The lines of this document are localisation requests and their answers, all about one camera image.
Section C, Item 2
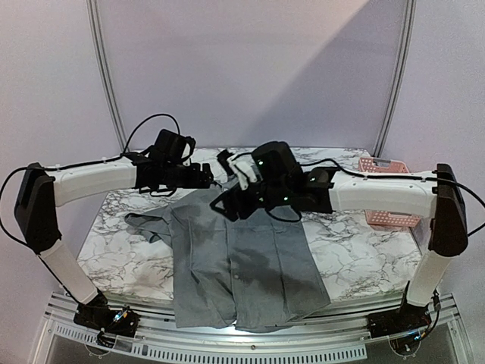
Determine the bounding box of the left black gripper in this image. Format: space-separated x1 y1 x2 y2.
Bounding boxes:
162 162 214 190

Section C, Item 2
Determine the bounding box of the grey button shirt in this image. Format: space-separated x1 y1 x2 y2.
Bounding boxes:
125 187 330 332

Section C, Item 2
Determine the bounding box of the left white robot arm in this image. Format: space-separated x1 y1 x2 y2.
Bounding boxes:
14 157 214 329

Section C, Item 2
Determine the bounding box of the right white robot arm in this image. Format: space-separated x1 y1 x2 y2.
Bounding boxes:
210 164 468 331

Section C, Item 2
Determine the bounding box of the pink plastic basket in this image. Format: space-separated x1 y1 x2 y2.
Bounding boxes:
358 157 421 228

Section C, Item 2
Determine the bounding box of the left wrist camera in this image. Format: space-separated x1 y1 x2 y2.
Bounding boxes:
181 136 196 166

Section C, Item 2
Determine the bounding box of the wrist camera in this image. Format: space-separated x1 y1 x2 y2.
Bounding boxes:
217 149 260 190
181 136 196 166

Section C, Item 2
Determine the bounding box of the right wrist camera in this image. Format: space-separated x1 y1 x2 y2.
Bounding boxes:
217 149 260 190

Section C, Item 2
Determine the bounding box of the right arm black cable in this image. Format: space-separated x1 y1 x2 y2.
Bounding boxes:
295 158 485 238

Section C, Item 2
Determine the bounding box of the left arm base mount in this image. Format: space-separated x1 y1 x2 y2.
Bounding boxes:
74 305 140 337

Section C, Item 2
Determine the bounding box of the aluminium front rail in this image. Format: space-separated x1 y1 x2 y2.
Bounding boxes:
30 293 474 363

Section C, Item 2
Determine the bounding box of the left wall aluminium post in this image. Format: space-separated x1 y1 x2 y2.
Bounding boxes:
86 0 127 152

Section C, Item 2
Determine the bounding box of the wall aluminium post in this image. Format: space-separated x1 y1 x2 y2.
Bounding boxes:
371 0 417 158
86 0 127 152

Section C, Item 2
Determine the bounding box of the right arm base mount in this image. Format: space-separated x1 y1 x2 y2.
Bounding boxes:
366 309 431 338

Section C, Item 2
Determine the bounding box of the right wall aluminium post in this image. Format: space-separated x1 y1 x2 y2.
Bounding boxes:
371 0 417 158

